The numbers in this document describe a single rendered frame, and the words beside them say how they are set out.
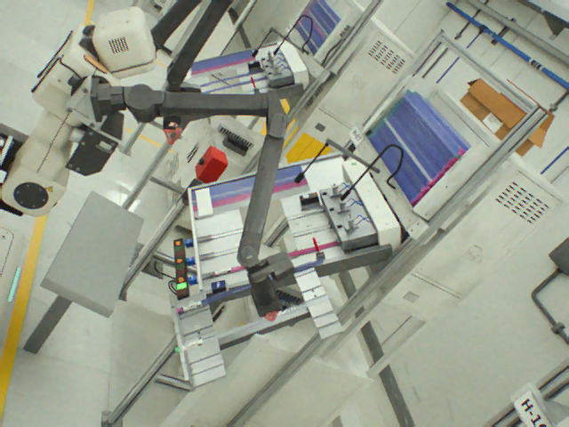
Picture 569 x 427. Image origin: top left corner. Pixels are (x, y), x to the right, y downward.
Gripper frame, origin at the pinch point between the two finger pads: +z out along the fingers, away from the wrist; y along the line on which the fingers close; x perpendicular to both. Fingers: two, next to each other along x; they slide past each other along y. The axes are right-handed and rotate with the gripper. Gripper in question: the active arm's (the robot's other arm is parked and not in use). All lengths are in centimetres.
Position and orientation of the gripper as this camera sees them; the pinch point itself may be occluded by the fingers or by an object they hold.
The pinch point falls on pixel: (271, 317)
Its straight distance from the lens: 169.5
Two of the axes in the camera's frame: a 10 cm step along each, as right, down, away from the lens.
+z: 1.8, 7.1, 6.8
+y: -2.8, -6.2, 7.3
